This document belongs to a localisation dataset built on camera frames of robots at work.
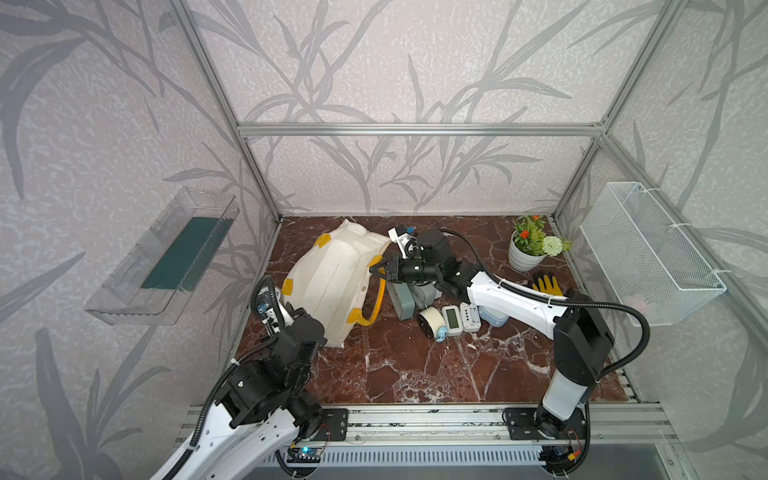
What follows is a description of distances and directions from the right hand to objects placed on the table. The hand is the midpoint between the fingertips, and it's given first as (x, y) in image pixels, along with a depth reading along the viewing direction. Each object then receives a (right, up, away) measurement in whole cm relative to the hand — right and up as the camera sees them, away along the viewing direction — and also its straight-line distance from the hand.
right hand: (369, 268), depth 75 cm
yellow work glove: (+56, -8, +22) cm, 61 cm away
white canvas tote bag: (-14, -5, +19) cm, 24 cm away
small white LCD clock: (+29, -16, +15) cm, 37 cm away
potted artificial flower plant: (+49, +6, +19) cm, 53 cm away
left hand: (-16, -8, -6) cm, 19 cm away
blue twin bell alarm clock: (+17, -17, +10) cm, 26 cm away
